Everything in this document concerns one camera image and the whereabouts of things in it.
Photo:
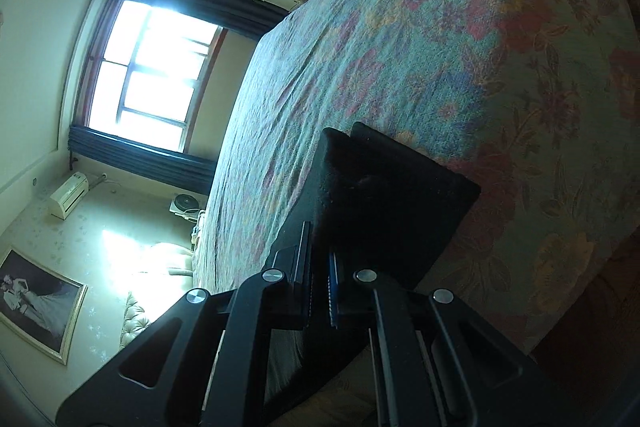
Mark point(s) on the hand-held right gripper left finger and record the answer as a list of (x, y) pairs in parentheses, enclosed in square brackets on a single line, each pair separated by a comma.
[(296, 272)]

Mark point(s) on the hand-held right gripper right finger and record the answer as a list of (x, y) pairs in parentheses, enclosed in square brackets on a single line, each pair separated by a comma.
[(334, 292)]

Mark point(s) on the black pants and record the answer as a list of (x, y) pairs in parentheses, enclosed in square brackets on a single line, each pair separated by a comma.
[(390, 207)]

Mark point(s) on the white fan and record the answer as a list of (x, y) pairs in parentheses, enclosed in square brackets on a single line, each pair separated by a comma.
[(182, 203)]

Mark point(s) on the cream tufted headboard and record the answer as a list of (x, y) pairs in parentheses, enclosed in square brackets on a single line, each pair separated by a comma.
[(135, 322)]

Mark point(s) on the floral bedspread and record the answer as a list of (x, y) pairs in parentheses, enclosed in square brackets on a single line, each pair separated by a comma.
[(400, 57)]

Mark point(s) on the white air conditioner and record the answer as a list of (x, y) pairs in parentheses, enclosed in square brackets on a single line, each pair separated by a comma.
[(67, 197)]

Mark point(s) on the wooden framed window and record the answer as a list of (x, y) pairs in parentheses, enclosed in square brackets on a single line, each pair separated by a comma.
[(150, 72)]

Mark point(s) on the framed wall photo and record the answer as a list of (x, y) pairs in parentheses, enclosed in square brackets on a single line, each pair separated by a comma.
[(35, 302)]

